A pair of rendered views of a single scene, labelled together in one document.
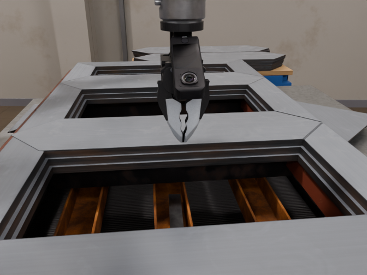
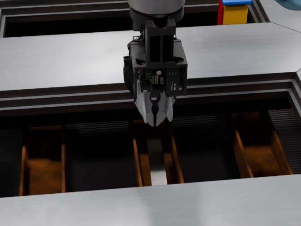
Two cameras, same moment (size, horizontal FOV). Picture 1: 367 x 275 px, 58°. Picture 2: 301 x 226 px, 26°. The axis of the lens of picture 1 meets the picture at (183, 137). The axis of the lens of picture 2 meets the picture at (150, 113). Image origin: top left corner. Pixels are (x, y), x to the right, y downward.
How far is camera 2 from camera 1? 1.37 m
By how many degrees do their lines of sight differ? 117
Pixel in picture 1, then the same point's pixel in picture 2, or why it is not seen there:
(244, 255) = (109, 64)
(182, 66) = not seen: hidden behind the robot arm
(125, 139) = (244, 196)
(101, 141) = (280, 193)
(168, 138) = (178, 200)
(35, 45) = not seen: outside the picture
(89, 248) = (219, 67)
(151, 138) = (205, 200)
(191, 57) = not seen: hidden behind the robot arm
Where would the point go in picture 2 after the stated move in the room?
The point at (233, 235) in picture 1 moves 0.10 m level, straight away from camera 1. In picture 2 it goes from (114, 75) to (101, 108)
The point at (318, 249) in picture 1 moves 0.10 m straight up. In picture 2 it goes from (57, 67) to (52, 19)
